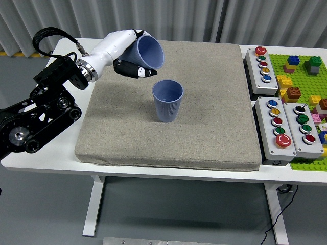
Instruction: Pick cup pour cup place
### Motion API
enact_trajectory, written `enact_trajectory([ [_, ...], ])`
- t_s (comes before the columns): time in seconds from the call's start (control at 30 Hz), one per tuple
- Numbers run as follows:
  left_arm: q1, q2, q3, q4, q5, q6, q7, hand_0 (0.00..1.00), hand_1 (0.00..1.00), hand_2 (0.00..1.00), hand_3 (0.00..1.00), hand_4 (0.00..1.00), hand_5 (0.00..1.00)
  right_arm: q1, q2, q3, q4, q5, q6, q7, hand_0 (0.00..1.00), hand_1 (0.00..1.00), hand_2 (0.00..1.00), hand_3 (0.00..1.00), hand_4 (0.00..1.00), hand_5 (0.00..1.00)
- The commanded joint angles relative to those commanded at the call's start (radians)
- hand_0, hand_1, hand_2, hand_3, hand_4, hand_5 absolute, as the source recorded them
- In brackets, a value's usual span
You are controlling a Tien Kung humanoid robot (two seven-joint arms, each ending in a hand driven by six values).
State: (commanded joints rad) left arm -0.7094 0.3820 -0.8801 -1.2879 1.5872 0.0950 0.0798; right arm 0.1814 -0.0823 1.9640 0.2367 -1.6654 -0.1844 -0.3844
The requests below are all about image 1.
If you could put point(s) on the brown pink block stack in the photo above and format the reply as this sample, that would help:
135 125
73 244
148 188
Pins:
323 104

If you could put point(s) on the yellow black floor tape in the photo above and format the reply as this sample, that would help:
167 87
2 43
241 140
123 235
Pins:
18 54

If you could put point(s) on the green toy baseplate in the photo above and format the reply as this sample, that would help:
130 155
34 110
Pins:
301 74

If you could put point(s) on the large yellow toy block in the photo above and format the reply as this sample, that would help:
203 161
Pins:
284 81

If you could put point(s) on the green grey block stack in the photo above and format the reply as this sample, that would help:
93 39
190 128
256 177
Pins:
314 62

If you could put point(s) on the white table leg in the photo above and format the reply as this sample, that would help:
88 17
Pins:
93 204
277 217

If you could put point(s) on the grey pleated curtain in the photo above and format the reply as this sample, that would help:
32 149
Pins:
178 18

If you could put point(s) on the grey box with selector switch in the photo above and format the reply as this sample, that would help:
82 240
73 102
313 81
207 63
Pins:
293 127

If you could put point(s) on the blue yellow purple block stack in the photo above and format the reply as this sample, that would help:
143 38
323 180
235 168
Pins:
293 61

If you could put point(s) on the black box base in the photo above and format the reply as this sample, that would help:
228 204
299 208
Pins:
276 162
249 81

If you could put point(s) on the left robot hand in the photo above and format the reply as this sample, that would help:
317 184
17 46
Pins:
112 46

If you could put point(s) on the pink toy block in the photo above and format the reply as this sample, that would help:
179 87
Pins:
315 118

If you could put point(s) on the grey five-button control box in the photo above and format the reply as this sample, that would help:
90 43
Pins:
255 74
265 127

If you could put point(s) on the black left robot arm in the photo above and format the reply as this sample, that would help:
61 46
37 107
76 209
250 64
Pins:
51 74

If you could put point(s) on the blue ribbed plastic cup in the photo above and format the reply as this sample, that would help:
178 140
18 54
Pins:
167 109
150 51

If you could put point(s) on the grey-brown cushion mat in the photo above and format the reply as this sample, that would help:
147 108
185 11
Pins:
191 102

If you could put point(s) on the small yellow toy block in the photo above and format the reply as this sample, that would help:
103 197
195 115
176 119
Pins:
314 100
282 93

